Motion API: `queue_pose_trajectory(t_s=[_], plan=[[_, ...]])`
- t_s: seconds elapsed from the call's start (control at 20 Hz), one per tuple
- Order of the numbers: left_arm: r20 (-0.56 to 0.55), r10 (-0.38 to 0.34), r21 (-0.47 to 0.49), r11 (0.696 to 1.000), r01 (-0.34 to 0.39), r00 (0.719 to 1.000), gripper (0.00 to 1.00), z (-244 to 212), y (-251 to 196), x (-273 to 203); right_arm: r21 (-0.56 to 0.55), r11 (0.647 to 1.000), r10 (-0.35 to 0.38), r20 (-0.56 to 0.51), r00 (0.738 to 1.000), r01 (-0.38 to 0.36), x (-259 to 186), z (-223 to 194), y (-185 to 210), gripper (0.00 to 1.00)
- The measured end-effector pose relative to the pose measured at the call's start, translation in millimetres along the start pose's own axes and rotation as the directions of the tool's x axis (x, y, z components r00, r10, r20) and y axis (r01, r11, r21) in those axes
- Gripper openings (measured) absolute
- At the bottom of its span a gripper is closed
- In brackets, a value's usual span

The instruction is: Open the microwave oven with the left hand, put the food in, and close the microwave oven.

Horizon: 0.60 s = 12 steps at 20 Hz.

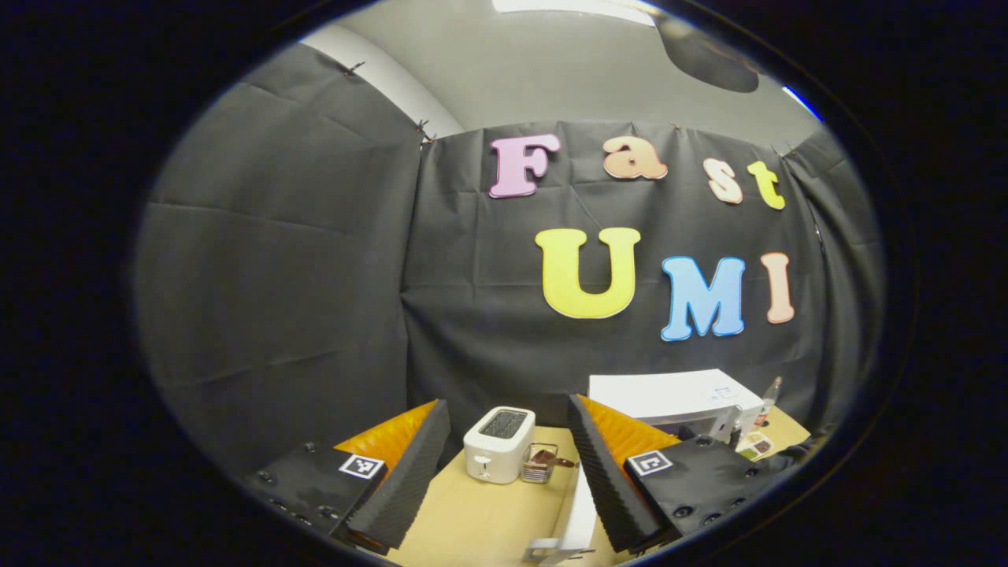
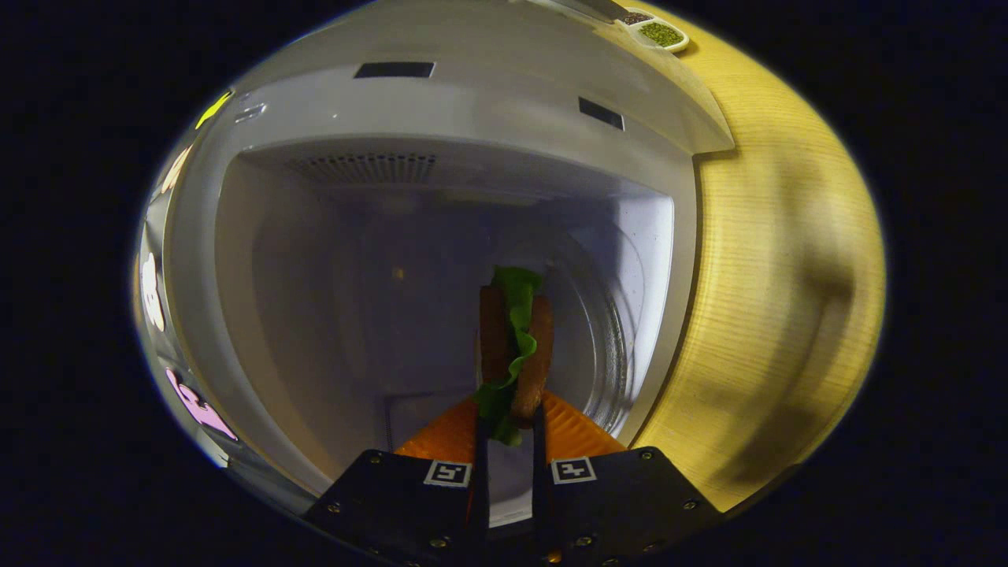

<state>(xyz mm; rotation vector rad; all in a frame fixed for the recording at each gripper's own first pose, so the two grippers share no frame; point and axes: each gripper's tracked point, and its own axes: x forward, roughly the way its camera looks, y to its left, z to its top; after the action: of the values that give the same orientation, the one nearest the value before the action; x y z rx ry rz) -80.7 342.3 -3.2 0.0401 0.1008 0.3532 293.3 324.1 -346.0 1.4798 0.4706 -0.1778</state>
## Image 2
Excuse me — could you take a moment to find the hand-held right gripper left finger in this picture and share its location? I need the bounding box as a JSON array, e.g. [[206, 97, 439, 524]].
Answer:
[[303, 396, 491, 567]]

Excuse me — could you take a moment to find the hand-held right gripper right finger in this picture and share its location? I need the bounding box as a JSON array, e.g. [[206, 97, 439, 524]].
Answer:
[[532, 391, 723, 567]]

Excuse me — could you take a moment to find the lettuce sandwich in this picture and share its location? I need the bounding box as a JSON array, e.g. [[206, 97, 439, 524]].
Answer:
[[472, 265, 554, 447]]

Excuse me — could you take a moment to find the white microwave oven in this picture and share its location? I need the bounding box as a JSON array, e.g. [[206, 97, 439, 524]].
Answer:
[[165, 0, 737, 528]]

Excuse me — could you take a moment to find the white divided seasoning dish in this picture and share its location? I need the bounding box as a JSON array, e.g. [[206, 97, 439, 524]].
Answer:
[[614, 6, 691, 54]]

